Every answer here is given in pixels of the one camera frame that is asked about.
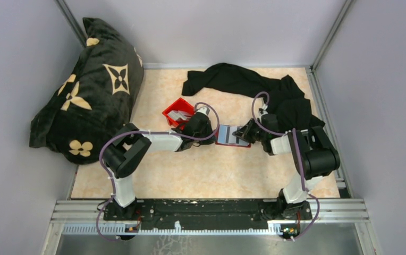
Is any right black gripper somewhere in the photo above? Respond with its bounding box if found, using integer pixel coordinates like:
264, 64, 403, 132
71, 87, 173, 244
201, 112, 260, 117
233, 118, 266, 145

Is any red leather card holder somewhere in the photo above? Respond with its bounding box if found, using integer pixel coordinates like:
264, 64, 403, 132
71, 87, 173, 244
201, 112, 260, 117
215, 125, 251, 148

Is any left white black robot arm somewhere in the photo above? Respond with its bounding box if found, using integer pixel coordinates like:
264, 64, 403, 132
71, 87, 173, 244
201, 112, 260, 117
99, 107, 215, 220

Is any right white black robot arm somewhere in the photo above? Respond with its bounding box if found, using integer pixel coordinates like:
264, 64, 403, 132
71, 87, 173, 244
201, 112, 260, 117
232, 114, 340, 219

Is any stack of grey cards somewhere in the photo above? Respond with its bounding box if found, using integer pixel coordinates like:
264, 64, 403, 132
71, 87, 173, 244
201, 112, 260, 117
167, 110, 193, 122

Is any black cloth garment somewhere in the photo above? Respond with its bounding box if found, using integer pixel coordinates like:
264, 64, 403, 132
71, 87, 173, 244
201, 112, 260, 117
182, 63, 325, 133

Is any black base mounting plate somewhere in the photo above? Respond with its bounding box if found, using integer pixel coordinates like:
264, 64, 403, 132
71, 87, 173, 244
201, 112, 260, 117
103, 199, 312, 231

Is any black floral patterned pillow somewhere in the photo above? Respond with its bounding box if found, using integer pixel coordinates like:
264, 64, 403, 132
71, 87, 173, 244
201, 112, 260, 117
29, 18, 145, 165

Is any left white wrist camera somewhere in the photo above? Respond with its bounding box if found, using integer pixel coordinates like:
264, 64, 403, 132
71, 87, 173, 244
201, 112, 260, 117
195, 106, 210, 116

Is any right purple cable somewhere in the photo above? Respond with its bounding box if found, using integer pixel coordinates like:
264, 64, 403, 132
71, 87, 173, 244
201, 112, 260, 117
251, 91, 320, 242

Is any purple cable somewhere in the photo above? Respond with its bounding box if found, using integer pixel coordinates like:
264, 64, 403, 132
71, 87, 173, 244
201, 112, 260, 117
95, 102, 221, 242
251, 91, 320, 242

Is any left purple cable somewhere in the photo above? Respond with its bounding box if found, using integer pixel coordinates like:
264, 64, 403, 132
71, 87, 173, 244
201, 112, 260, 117
95, 102, 221, 242

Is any aluminium frame rail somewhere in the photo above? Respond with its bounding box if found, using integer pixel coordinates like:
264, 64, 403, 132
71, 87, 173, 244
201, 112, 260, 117
51, 199, 369, 235

